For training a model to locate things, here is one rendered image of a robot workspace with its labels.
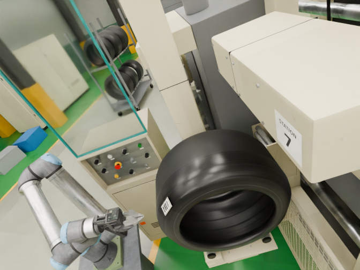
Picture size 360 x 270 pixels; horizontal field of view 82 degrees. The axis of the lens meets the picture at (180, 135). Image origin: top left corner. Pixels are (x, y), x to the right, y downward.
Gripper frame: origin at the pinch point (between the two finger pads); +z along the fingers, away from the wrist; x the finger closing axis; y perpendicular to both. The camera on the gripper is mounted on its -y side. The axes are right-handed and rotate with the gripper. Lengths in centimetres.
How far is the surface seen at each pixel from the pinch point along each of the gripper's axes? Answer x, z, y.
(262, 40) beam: 1, 57, 64
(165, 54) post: 26, 30, 61
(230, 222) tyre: 3.1, 40.7, -26.3
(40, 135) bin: 419, -342, -147
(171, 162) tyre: 5.2, 20.8, 24.3
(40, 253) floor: 87, -185, -144
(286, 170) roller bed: 20, 79, -15
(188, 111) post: 26, 33, 33
